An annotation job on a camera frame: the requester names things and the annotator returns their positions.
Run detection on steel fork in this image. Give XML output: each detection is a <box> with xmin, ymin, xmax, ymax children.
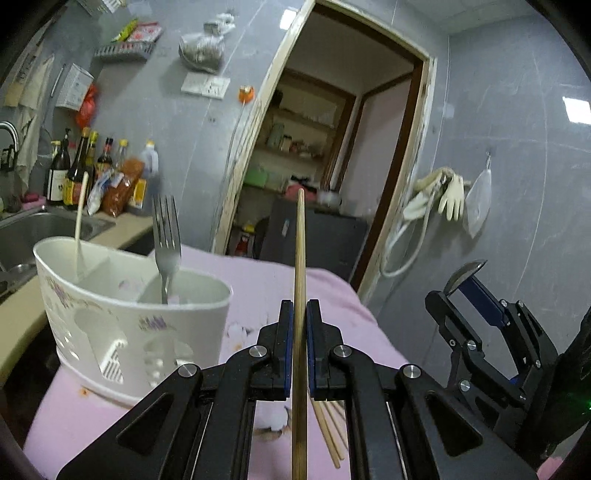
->
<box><xmin>152</xmin><ymin>195</ymin><xmax>181</xmax><ymax>304</ymax></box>

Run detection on white box on wall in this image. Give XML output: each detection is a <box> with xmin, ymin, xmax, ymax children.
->
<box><xmin>55</xmin><ymin>63</ymin><xmax>94</xmax><ymax>112</ymax></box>

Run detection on hanging beige cloth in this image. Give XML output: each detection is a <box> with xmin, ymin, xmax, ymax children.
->
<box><xmin>14</xmin><ymin>55</ymin><xmax>54</xmax><ymax>183</ymax></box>

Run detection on clear plastic bag on wall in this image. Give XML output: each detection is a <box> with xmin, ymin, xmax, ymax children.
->
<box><xmin>463</xmin><ymin>154</ymin><xmax>492</xmax><ymax>239</ymax></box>

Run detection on grey wall rack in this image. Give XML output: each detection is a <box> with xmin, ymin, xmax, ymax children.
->
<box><xmin>93</xmin><ymin>41</ymin><xmax>155</xmax><ymax>63</ymax></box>

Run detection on steel spoon front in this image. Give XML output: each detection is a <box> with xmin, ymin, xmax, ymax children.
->
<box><xmin>443</xmin><ymin>259</ymin><xmax>487</xmax><ymax>296</ymax></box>

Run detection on thick wooden chopstick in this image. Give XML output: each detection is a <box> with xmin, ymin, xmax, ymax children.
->
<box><xmin>291</xmin><ymin>189</ymin><xmax>308</xmax><ymax>480</ymax></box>

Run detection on hanging bag of dried goods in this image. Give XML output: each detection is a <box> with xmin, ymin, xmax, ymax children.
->
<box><xmin>178</xmin><ymin>13</ymin><xmax>235</xmax><ymax>74</ymax></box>

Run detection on dark grey cabinet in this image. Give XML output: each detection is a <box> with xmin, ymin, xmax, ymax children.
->
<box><xmin>259</xmin><ymin>198</ymin><xmax>369</xmax><ymax>281</ymax></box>

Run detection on dark soy sauce bottle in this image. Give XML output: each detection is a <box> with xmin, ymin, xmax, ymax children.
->
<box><xmin>63</xmin><ymin>127</ymin><xmax>90</xmax><ymax>210</ymax></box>

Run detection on steel kitchen sink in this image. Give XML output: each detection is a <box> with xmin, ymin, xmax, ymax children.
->
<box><xmin>0</xmin><ymin>208</ymin><xmax>116</xmax><ymax>296</ymax></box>

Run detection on white plastic utensil holder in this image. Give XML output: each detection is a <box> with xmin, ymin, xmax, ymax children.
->
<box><xmin>33</xmin><ymin>237</ymin><xmax>232</xmax><ymax>406</ymax></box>

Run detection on white rubber gloves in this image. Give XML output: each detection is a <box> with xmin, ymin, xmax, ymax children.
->
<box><xmin>403</xmin><ymin>167</ymin><xmax>465</xmax><ymax>221</ymax></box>

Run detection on wooden shelf unit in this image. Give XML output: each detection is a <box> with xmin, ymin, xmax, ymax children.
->
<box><xmin>245</xmin><ymin>68</ymin><xmax>356</xmax><ymax>192</ymax></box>

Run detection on white wall socket panel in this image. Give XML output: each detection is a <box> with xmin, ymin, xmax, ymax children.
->
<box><xmin>180</xmin><ymin>72</ymin><xmax>230</xmax><ymax>100</ymax></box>

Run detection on white hose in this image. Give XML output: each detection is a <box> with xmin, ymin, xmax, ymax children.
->
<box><xmin>380</xmin><ymin>193</ymin><xmax>438</xmax><ymax>279</ymax></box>

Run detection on white cap oil jug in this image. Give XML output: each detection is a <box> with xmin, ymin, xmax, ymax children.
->
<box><xmin>127</xmin><ymin>140</ymin><xmax>159</xmax><ymax>216</ymax></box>

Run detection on thin wooden chopstick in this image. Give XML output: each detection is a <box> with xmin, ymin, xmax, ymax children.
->
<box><xmin>322</xmin><ymin>401</ymin><xmax>349</xmax><ymax>454</ymax></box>

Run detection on red plastic bag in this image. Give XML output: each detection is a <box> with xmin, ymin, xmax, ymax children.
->
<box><xmin>75</xmin><ymin>84</ymin><xmax>98</xmax><ymax>129</ymax></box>

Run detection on wine bottle white label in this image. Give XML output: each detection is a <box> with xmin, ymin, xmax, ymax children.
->
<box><xmin>46</xmin><ymin>128</ymin><xmax>70</xmax><ymax>205</ymax></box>

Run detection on orange wall hook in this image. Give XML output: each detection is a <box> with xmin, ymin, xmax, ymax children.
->
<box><xmin>238</xmin><ymin>86</ymin><xmax>256</xmax><ymax>105</ymax></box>

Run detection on chopstick in holder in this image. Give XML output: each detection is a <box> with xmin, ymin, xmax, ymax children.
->
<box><xmin>74</xmin><ymin>172</ymin><xmax>89</xmax><ymax>280</ymax></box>

